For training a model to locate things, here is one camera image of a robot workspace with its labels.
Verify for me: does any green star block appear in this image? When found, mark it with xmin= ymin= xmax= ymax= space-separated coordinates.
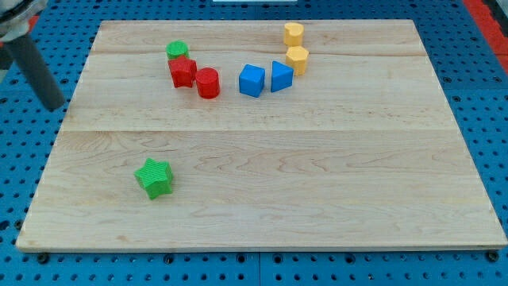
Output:
xmin=134 ymin=158 xmax=173 ymax=200

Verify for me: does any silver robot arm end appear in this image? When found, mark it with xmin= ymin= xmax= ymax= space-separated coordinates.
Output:
xmin=1 ymin=0 xmax=48 ymax=43

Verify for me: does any red star block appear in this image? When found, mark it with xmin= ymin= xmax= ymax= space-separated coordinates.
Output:
xmin=167 ymin=56 xmax=197 ymax=88

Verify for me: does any blue cube block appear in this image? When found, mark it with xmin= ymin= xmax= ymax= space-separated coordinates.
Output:
xmin=239 ymin=64 xmax=265 ymax=98

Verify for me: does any blue triangle block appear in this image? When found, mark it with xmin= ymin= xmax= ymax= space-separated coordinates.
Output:
xmin=271 ymin=61 xmax=294 ymax=92

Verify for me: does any red cylinder block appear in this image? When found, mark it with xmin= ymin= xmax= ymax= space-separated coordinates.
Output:
xmin=195 ymin=68 xmax=220 ymax=99

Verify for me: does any yellow hexagon block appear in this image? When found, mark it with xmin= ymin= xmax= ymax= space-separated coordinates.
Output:
xmin=286 ymin=46 xmax=309 ymax=75

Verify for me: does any wooden board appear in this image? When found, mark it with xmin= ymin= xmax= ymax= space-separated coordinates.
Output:
xmin=16 ymin=20 xmax=507 ymax=253

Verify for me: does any yellow heart block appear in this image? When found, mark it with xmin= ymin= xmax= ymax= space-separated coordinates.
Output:
xmin=283 ymin=22 xmax=305 ymax=47

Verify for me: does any green cylinder block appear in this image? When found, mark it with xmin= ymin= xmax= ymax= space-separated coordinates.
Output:
xmin=166 ymin=41 xmax=190 ymax=60

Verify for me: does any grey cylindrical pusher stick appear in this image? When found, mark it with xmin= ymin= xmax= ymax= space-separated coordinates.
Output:
xmin=4 ymin=34 xmax=65 ymax=110

